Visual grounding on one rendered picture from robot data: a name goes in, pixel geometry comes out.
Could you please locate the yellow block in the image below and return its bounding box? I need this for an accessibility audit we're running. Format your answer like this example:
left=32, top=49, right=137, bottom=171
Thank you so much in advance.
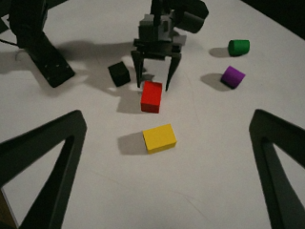
left=142, top=123, right=177, bottom=155

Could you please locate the red rectangular block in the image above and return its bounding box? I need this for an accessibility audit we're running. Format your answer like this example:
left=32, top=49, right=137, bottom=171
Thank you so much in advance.
left=140, top=81, right=162, bottom=114

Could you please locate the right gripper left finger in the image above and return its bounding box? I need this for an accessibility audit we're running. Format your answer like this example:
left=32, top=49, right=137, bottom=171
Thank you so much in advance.
left=0, top=110, right=88, bottom=229

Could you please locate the purple cylinder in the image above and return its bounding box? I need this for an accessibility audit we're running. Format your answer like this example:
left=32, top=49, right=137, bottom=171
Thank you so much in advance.
left=221, top=66, right=246, bottom=88

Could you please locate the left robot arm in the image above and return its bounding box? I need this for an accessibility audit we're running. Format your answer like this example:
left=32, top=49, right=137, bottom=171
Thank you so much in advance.
left=9, top=0, right=209, bottom=86

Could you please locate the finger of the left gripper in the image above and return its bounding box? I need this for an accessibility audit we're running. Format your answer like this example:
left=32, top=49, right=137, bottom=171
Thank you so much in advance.
left=165, top=55, right=181, bottom=92
left=131, top=51, right=144, bottom=88

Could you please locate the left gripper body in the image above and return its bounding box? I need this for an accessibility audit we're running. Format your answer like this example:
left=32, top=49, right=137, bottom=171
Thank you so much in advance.
left=133, top=14, right=182, bottom=61

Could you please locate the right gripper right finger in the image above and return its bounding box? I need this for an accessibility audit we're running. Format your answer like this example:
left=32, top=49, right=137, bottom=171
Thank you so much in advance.
left=249, top=109, right=305, bottom=229

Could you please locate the white cube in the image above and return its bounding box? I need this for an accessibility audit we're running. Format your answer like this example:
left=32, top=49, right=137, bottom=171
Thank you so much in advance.
left=173, top=27, right=188, bottom=46

